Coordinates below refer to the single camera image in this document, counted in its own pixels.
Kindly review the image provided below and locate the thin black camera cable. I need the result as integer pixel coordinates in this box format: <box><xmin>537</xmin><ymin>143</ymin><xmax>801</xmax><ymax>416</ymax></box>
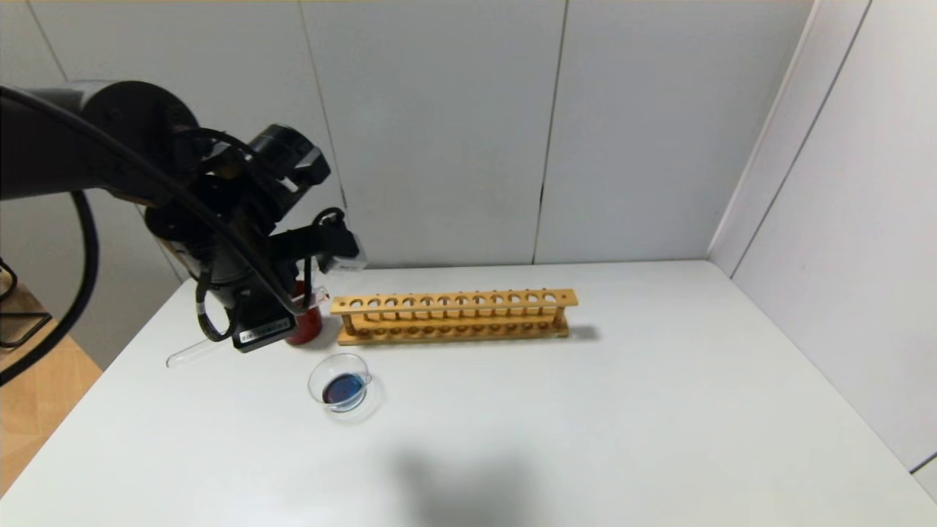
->
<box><xmin>195</xmin><ymin>209</ymin><xmax>345</xmax><ymax>343</ymax></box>

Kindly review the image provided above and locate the black metal chair frame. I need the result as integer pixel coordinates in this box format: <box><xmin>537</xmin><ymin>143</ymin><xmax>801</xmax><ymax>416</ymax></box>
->
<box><xmin>0</xmin><ymin>258</ymin><xmax>53</xmax><ymax>350</ymax></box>

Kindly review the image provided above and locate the wooden test tube rack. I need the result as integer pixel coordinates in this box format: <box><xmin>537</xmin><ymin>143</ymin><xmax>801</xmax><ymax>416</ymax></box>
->
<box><xmin>331</xmin><ymin>288</ymin><xmax>579</xmax><ymax>345</ymax></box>

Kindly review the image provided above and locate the test tube with red pigment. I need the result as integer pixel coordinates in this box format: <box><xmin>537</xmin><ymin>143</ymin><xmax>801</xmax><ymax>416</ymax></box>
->
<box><xmin>166</xmin><ymin>338</ymin><xmax>231</xmax><ymax>368</ymax></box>

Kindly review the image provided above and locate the dark red cup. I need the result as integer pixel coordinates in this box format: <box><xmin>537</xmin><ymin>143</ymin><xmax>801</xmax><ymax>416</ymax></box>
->
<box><xmin>285</xmin><ymin>282</ymin><xmax>324</xmax><ymax>346</ymax></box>

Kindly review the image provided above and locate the clear glass dish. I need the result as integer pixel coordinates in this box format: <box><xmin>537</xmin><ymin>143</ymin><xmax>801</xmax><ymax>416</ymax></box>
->
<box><xmin>308</xmin><ymin>354</ymin><xmax>384</xmax><ymax>423</ymax></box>

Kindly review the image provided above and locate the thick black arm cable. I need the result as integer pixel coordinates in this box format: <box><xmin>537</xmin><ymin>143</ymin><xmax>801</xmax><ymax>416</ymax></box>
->
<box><xmin>0</xmin><ymin>86</ymin><xmax>301</xmax><ymax>387</ymax></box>

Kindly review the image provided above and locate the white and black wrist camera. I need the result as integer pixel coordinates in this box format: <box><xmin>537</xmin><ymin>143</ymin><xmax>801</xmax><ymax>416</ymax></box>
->
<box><xmin>315</xmin><ymin>220</ymin><xmax>368</xmax><ymax>273</ymax></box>

